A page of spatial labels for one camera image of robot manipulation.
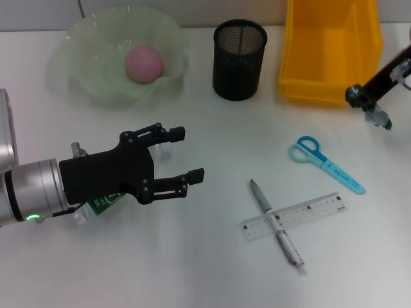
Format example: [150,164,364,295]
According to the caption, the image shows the clear green-label water bottle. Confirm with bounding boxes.
[72,142,174,225]

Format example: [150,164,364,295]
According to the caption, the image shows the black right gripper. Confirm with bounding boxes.
[345,44,411,108]

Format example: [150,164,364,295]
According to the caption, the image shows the grey clear pen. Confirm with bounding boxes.
[249,178,308,276]

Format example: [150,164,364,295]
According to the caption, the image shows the translucent green fruit plate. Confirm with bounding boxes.
[48,6,190,110]

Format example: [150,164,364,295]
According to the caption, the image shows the transparent plastic ruler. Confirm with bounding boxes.
[240,191,350,243]

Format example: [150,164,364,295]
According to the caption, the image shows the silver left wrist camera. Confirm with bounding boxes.
[0,89,19,167]

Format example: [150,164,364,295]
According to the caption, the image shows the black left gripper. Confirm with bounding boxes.
[59,122,206,206]

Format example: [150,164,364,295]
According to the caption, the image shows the black mesh pen holder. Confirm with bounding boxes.
[212,19,268,102]

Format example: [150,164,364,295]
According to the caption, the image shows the blue scissors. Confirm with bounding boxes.
[288,135,366,196]

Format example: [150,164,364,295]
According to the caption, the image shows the yellow plastic bin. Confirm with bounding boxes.
[277,0,385,107]

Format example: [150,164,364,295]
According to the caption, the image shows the left gripper connector cable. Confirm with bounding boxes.
[33,142,89,223]

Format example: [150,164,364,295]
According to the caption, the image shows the right gripper connector cable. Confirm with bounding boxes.
[390,59,411,92]

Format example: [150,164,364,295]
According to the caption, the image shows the gripper connector cable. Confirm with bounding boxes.
[390,59,411,92]
[33,142,89,223]

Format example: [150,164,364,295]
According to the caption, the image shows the pink peach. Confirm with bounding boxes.
[124,45,164,84]

